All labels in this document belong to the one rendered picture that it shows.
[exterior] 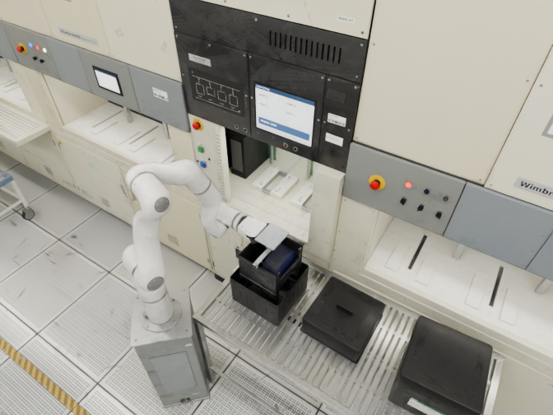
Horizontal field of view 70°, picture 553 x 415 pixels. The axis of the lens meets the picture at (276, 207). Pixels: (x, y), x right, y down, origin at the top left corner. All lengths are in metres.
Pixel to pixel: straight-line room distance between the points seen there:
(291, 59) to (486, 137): 0.73
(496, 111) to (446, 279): 0.98
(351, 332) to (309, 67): 1.11
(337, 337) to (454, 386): 0.48
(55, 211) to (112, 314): 1.29
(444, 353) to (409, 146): 0.79
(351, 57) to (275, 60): 0.32
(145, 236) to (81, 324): 1.61
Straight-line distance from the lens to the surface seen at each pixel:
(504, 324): 2.09
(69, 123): 3.37
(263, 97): 1.72
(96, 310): 3.13
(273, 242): 1.66
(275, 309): 1.81
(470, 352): 1.77
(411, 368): 1.66
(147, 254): 1.62
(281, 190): 2.34
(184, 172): 1.50
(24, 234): 3.89
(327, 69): 1.52
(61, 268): 3.48
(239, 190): 2.39
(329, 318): 1.86
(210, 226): 1.71
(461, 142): 1.47
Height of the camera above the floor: 2.45
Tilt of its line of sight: 44 degrees down
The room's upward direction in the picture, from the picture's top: 1 degrees clockwise
